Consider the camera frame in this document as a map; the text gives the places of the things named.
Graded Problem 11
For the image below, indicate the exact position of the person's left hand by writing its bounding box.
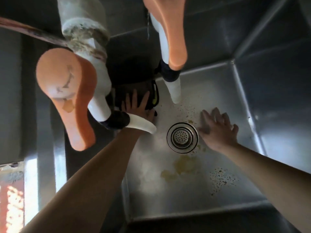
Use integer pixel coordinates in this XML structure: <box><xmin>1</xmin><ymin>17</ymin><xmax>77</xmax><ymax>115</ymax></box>
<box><xmin>121</xmin><ymin>89</ymin><xmax>156</xmax><ymax>122</ymax></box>

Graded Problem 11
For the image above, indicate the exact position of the person's right hand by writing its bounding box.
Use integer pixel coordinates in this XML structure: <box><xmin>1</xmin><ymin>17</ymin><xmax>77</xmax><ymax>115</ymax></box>
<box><xmin>198</xmin><ymin>107</ymin><xmax>240</xmax><ymax>153</ymax></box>

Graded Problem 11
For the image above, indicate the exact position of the black container with yellow trim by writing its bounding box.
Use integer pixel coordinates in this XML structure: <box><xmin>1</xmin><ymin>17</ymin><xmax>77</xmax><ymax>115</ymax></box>
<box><xmin>107</xmin><ymin>54</ymin><xmax>161</xmax><ymax>117</ymax></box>

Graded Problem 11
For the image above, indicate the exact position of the person's right forearm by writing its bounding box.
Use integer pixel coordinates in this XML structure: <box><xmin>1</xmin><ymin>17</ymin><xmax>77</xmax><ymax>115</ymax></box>
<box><xmin>217</xmin><ymin>143</ymin><xmax>311</xmax><ymax>233</ymax></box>

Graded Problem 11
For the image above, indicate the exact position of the person's left forearm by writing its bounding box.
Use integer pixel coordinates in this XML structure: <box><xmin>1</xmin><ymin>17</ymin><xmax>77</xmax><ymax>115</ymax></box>
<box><xmin>19</xmin><ymin>127</ymin><xmax>147</xmax><ymax>233</ymax></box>

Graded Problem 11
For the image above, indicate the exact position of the round metal drain strainer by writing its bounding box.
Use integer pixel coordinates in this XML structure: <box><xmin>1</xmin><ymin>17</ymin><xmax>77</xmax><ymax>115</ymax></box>
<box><xmin>167</xmin><ymin>122</ymin><xmax>199</xmax><ymax>154</ymax></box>

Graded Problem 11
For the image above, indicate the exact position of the yellow food residue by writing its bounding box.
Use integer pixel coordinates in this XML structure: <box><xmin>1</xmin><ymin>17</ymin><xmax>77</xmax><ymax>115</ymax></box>
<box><xmin>160</xmin><ymin>154</ymin><xmax>203</xmax><ymax>182</ymax></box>

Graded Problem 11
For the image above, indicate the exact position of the stainless steel sink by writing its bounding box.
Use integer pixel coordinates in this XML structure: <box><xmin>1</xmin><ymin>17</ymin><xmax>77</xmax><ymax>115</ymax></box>
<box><xmin>50</xmin><ymin>0</ymin><xmax>311</xmax><ymax>233</ymax></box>

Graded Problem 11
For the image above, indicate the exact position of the grey corroded water pipe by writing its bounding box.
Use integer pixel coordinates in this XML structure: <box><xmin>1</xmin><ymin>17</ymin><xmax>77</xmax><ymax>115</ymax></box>
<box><xmin>57</xmin><ymin>0</ymin><xmax>111</xmax><ymax>61</ymax></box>

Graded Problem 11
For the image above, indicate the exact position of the rusty brown pipe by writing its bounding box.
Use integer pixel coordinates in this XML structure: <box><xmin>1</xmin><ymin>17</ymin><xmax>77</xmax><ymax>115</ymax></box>
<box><xmin>0</xmin><ymin>17</ymin><xmax>71</xmax><ymax>47</ymax></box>

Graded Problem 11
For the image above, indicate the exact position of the white tap with worn orange handle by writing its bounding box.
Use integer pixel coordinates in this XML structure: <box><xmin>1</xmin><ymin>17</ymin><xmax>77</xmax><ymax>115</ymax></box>
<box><xmin>36</xmin><ymin>37</ymin><xmax>157</xmax><ymax>152</ymax></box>

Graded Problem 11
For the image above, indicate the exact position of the white tap with clean orange handle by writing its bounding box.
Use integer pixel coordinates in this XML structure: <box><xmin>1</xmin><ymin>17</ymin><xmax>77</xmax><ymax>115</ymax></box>
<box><xmin>142</xmin><ymin>0</ymin><xmax>189</xmax><ymax>105</ymax></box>

